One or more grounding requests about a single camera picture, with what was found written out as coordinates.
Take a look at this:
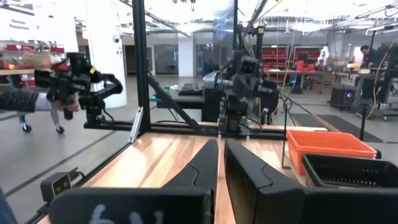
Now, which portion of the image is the black table-level camera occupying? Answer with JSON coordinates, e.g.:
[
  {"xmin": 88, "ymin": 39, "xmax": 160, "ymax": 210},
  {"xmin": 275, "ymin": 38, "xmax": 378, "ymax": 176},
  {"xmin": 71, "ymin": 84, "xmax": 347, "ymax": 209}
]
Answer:
[{"xmin": 40, "ymin": 172, "xmax": 74, "ymax": 202}]

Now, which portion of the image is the black desk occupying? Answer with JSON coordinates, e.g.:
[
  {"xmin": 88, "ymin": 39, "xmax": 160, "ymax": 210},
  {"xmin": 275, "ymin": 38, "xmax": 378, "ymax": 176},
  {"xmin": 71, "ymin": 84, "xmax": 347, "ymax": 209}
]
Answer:
[{"xmin": 155, "ymin": 88, "xmax": 225, "ymax": 123}]

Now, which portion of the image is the red storage shelving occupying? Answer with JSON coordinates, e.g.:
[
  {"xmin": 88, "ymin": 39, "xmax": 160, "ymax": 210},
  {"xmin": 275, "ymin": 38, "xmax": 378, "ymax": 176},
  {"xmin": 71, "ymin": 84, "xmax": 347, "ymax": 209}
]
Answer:
[{"xmin": 262, "ymin": 45, "xmax": 322, "ymax": 73}]

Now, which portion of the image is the black round stand post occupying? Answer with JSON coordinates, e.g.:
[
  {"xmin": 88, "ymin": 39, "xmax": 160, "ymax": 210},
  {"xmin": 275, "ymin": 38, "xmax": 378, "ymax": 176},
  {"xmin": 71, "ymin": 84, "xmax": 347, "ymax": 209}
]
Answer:
[{"xmin": 357, "ymin": 103, "xmax": 369, "ymax": 141}]

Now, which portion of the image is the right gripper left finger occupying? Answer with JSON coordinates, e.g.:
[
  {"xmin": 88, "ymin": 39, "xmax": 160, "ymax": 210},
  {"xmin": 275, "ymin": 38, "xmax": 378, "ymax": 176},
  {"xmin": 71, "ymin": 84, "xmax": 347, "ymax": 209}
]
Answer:
[{"xmin": 49, "ymin": 139, "xmax": 218, "ymax": 224}]

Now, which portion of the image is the office chair wheel base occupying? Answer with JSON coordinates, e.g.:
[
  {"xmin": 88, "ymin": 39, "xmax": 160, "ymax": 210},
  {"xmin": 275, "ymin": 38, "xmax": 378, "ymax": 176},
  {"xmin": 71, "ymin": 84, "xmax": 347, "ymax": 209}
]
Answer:
[{"xmin": 17, "ymin": 110, "xmax": 66, "ymax": 135}]

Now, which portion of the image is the person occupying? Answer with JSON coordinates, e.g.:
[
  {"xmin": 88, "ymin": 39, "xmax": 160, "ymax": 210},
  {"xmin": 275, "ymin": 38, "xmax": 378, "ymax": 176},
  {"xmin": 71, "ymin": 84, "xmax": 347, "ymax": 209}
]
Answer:
[{"xmin": 359, "ymin": 45, "xmax": 379, "ymax": 68}]

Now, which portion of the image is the black slotted plastic basket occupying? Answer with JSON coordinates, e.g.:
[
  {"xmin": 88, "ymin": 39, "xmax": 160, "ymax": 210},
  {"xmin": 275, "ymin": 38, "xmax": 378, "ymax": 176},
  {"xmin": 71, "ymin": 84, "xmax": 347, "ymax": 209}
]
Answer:
[{"xmin": 303, "ymin": 154, "xmax": 398, "ymax": 189}]

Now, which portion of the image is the black computer keyboard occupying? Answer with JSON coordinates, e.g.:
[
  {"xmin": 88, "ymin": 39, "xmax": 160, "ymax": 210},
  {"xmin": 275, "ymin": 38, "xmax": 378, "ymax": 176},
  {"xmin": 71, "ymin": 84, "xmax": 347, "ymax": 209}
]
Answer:
[{"xmin": 178, "ymin": 82, "xmax": 203, "ymax": 96}]

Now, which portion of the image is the person's forearm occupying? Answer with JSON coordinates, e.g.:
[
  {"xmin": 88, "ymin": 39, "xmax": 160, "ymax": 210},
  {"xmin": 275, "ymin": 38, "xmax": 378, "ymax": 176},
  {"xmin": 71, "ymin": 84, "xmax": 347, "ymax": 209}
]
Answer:
[{"xmin": 0, "ymin": 88, "xmax": 53, "ymax": 113}]

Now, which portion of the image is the orange slotted plastic basket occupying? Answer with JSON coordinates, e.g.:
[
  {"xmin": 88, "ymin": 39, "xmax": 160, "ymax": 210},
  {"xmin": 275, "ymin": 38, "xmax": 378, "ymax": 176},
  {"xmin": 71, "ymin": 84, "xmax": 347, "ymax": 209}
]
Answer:
[
  {"xmin": 285, "ymin": 129, "xmax": 377, "ymax": 153},
  {"xmin": 287, "ymin": 151, "xmax": 308, "ymax": 175}
]

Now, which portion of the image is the black computer tower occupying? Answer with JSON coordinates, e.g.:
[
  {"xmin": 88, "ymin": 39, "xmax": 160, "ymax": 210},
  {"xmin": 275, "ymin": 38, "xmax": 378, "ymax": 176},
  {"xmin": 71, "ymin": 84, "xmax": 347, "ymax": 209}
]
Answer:
[{"xmin": 329, "ymin": 86, "xmax": 363, "ymax": 109}]

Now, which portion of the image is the black perforated floor mat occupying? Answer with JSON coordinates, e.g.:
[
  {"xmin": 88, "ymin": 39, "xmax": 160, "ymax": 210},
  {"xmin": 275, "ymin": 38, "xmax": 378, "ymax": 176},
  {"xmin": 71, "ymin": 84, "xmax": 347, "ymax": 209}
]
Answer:
[{"xmin": 290, "ymin": 113, "xmax": 384, "ymax": 144}]

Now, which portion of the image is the black metal shelf end frame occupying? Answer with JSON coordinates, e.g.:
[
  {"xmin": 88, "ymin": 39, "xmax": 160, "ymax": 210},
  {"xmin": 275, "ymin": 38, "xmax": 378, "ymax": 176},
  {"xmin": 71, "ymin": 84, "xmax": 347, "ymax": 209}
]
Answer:
[{"xmin": 281, "ymin": 96, "xmax": 293, "ymax": 170}]

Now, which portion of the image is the black aluminium rig frame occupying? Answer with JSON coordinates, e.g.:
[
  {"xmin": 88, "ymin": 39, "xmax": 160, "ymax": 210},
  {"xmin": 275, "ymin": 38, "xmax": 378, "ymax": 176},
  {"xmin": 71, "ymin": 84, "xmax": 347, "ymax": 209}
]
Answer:
[{"xmin": 24, "ymin": 0, "xmax": 329, "ymax": 224}]

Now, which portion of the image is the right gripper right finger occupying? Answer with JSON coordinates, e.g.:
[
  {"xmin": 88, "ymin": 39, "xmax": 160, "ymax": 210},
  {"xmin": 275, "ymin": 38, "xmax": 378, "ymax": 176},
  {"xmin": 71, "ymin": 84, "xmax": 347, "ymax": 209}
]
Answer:
[{"xmin": 224, "ymin": 139, "xmax": 398, "ymax": 224}]

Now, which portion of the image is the white building pillar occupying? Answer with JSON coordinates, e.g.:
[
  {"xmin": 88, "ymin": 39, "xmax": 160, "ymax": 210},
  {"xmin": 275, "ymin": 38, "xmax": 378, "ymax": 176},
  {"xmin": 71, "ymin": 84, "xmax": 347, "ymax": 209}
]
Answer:
[{"xmin": 86, "ymin": 0, "xmax": 127, "ymax": 108}]

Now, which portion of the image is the person's hand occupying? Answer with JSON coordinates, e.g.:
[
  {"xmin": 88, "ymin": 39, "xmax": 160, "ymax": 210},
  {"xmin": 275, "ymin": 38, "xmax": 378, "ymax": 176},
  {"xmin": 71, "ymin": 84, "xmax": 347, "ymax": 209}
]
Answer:
[{"xmin": 51, "ymin": 93, "xmax": 81, "ymax": 113}]

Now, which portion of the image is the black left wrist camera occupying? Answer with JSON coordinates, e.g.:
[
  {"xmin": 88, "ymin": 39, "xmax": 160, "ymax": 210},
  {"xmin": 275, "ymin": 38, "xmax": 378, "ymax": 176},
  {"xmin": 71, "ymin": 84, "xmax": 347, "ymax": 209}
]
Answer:
[{"xmin": 239, "ymin": 57, "xmax": 261, "ymax": 75}]

